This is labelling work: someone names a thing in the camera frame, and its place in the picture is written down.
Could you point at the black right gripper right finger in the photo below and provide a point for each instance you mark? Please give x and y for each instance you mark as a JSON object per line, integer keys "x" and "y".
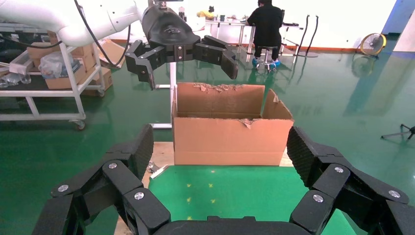
{"x": 334, "y": 181}

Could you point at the silver metal binder clip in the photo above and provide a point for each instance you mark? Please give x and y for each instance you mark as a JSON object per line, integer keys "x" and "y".
{"x": 158, "y": 171}

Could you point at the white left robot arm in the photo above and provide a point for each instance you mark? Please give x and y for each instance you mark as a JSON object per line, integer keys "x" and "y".
{"x": 48, "y": 16}

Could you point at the black floor tripod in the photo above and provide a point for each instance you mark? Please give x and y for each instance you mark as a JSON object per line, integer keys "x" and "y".
{"x": 410, "y": 129}

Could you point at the yellow floor fan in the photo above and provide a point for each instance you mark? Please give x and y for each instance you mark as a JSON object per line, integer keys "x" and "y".
{"x": 373, "y": 44}

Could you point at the clear plastic bag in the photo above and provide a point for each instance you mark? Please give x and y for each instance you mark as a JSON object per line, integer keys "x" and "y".
{"x": 52, "y": 66}

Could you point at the person in black clothing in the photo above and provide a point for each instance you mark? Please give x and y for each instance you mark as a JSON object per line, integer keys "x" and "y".
{"x": 266, "y": 22}

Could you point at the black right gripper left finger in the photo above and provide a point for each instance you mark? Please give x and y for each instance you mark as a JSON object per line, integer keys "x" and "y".
{"x": 120, "y": 181}

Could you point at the large open brown carton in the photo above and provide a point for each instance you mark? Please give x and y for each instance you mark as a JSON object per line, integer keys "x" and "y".
{"x": 227, "y": 142}

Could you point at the white wheeled cart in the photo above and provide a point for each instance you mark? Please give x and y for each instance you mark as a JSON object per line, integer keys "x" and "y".
{"x": 48, "y": 93}

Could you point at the yellow item on desk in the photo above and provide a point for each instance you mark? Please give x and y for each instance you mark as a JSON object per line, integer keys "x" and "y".
{"x": 205, "y": 14}

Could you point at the flat cardboard sheet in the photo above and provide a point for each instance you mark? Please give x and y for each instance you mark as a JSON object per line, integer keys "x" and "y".
{"x": 107, "y": 48}

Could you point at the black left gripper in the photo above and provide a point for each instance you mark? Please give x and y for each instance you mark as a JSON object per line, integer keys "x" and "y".
{"x": 168, "y": 29}

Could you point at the brown cardboard storage box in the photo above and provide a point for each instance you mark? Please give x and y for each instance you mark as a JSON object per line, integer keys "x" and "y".
{"x": 103, "y": 81}
{"x": 39, "y": 52}
{"x": 61, "y": 83}

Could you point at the white desk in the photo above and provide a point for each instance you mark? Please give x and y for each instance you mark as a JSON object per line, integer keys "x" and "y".
{"x": 227, "y": 22}

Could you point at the white metal stand frame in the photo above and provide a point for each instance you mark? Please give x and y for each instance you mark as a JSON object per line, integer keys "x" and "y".
{"x": 173, "y": 74}

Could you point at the blue shoe cover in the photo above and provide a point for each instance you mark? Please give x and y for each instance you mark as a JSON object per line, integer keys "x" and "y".
{"x": 276, "y": 62}
{"x": 255, "y": 61}

